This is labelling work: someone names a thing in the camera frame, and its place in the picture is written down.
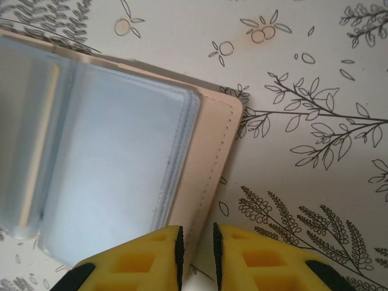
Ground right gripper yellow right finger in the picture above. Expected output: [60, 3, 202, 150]
[213, 222, 355, 291]

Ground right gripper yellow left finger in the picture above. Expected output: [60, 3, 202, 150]
[65, 224, 185, 291]

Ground floral patterned table cover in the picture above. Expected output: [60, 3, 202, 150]
[0, 0, 388, 291]

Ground beige card holder clear sleeves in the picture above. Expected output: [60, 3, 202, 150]
[0, 27, 245, 270]

